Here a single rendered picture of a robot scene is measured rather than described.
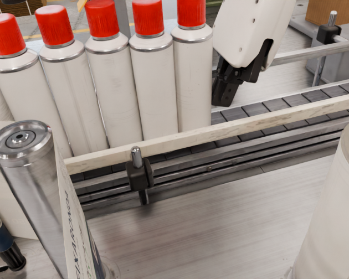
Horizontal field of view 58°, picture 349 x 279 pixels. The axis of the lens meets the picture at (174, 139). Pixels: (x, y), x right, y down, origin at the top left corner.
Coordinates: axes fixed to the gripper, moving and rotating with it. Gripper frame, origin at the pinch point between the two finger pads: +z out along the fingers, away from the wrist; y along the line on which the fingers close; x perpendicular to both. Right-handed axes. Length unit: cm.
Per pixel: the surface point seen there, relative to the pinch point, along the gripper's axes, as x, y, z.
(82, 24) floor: 12, -331, 96
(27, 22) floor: -44, -363, 116
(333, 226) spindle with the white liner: -7.1, 27.8, -5.0
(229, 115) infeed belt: 4.3, -2.3, 5.2
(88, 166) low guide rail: -17.9, 4.5, 10.8
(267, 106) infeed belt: 11.1, -2.6, 2.7
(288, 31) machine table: 39, -40, -2
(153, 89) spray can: -11.6, 3.2, -0.5
